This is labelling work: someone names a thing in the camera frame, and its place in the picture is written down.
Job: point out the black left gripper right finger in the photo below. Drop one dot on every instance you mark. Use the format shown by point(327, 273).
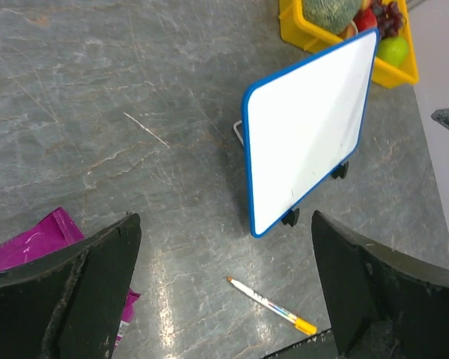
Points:
point(365, 282)

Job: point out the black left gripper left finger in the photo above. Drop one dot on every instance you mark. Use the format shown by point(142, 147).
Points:
point(78, 291)

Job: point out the white orange marker pen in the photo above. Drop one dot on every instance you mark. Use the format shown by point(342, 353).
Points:
point(299, 323)

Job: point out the blue framed whiteboard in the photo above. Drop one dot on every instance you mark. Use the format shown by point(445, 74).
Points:
point(300, 123)

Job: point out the purple snack bag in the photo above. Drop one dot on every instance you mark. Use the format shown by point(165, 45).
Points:
point(41, 243)

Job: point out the green pear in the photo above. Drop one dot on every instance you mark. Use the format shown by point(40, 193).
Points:
point(393, 50)

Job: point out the dark purple grape bunch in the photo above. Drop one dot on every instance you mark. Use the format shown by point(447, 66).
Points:
point(390, 19)

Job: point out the green netted melon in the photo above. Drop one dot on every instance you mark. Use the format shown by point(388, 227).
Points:
point(330, 15)

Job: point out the yellow plastic fruit bin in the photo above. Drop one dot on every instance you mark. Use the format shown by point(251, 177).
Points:
point(297, 31)

